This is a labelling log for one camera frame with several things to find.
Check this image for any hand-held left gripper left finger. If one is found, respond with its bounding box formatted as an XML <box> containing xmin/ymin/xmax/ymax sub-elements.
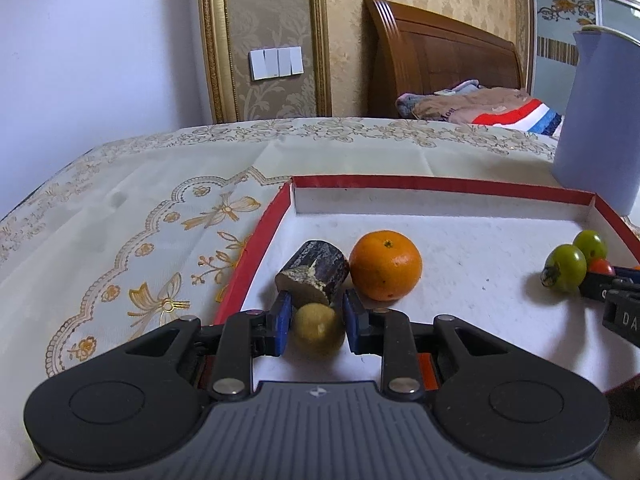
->
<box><xmin>121</xmin><ymin>292</ymin><xmax>294</xmax><ymax>402</ymax></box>

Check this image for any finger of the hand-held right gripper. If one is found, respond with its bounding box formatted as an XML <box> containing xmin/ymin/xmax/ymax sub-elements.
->
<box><xmin>602</xmin><ymin>289</ymin><xmax>640</xmax><ymax>348</ymax></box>
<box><xmin>579</xmin><ymin>265</ymin><xmax>640</xmax><ymax>305</ymax></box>

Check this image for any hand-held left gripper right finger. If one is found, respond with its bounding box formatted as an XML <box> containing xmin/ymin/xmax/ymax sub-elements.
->
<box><xmin>341</xmin><ymin>291</ymin><xmax>520</xmax><ymax>402</ymax></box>

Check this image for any yellow-green round fruit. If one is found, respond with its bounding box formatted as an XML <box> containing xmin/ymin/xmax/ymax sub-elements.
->
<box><xmin>290</xmin><ymin>302</ymin><xmax>347</xmax><ymax>359</ymax></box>

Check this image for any green round fruit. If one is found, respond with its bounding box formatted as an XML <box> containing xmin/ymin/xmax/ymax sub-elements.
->
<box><xmin>572</xmin><ymin>230</ymin><xmax>609</xmax><ymax>264</ymax></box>
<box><xmin>541</xmin><ymin>244</ymin><xmax>588</xmax><ymax>294</ymax></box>

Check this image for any sugarcane piece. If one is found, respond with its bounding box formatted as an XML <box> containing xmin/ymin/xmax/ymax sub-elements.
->
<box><xmin>275</xmin><ymin>240</ymin><xmax>350</xmax><ymax>307</ymax></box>

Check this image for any red cardboard tray box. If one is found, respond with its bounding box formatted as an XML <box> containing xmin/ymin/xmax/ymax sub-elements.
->
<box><xmin>212</xmin><ymin>175</ymin><xmax>640</xmax><ymax>397</ymax></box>

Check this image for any large orange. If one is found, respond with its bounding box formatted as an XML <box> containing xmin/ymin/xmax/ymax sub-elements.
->
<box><xmin>348</xmin><ymin>230</ymin><xmax>423</xmax><ymax>302</ymax></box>

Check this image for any blue plastic pitcher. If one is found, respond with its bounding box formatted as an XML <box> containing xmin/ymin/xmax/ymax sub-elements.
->
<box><xmin>551</xmin><ymin>25</ymin><xmax>640</xmax><ymax>216</ymax></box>

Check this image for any brown striped blanket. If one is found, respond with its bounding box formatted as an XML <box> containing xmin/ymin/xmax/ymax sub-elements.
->
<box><xmin>412</xmin><ymin>86</ymin><xmax>565</xmax><ymax>137</ymax></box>

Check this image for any grey crumpled cloth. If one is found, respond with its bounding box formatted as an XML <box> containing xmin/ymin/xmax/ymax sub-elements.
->
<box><xmin>395</xmin><ymin>79</ymin><xmax>484</xmax><ymax>119</ymax></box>

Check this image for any floral sliding wardrobe door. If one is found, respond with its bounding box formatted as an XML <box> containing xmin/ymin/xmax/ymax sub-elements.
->
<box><xmin>529</xmin><ymin>0</ymin><xmax>640</xmax><ymax>107</ymax></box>

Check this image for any wooden bed headboard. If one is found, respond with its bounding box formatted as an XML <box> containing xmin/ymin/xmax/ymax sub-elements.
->
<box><xmin>363</xmin><ymin>0</ymin><xmax>525</xmax><ymax>120</ymax></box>

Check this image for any white wall light switch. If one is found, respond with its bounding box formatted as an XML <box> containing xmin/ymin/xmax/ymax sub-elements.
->
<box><xmin>249</xmin><ymin>46</ymin><xmax>304</xmax><ymax>82</ymax></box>

